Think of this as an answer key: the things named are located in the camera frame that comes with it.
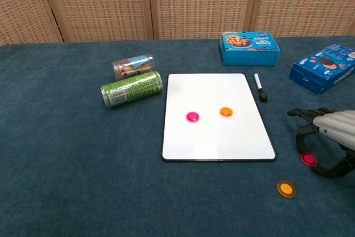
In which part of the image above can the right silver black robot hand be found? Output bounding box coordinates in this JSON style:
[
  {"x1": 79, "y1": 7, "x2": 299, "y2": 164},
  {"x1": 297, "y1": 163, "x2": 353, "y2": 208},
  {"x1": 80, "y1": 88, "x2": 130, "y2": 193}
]
[{"x1": 287, "y1": 107, "x2": 355, "y2": 179}]

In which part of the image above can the teal carpet table cover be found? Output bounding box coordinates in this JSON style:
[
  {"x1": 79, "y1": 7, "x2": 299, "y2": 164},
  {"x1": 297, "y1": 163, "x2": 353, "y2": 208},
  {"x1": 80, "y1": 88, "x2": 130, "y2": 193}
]
[{"x1": 0, "y1": 34, "x2": 355, "y2": 237}]

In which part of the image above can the dark blue Oreo box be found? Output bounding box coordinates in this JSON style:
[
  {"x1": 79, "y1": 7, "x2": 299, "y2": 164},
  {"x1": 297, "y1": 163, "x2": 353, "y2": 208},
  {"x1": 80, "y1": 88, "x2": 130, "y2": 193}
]
[{"x1": 288, "y1": 43, "x2": 355, "y2": 95}]

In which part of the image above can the light blue cookie box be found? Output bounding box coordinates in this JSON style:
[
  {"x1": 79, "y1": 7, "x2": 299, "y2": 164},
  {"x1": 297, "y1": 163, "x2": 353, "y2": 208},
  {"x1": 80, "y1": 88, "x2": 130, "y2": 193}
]
[{"x1": 221, "y1": 31, "x2": 281, "y2": 67}]

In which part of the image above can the woven bamboo folding screen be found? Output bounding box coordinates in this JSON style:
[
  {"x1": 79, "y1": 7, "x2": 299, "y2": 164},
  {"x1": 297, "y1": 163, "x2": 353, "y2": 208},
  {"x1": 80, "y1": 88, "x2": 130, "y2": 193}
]
[{"x1": 0, "y1": 0, "x2": 355, "y2": 47}]

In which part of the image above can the pink round magnet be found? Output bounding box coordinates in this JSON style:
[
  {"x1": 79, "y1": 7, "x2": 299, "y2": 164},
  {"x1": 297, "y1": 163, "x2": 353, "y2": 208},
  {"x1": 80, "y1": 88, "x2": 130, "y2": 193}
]
[
  {"x1": 185, "y1": 111, "x2": 200, "y2": 123},
  {"x1": 300, "y1": 152, "x2": 318, "y2": 168}
]

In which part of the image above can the clear plastic jar with sticks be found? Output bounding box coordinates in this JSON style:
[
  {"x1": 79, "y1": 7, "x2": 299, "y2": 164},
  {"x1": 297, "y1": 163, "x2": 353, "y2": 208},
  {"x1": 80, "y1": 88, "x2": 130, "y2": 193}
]
[{"x1": 111, "y1": 53, "x2": 155, "y2": 80}]

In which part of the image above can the green drink can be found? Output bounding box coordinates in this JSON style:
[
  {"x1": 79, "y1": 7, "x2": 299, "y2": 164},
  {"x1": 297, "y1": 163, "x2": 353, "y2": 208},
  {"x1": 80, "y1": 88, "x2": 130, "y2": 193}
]
[{"x1": 100, "y1": 70, "x2": 163, "y2": 109}]

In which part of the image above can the white board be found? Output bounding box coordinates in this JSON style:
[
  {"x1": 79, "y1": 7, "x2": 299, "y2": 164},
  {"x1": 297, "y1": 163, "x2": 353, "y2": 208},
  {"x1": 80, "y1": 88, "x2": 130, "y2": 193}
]
[{"x1": 161, "y1": 73, "x2": 277, "y2": 163}]

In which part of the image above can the white marker with black cap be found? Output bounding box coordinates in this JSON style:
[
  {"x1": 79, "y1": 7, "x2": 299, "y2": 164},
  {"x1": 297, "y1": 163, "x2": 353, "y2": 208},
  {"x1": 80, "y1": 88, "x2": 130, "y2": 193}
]
[{"x1": 253, "y1": 73, "x2": 268, "y2": 103}]

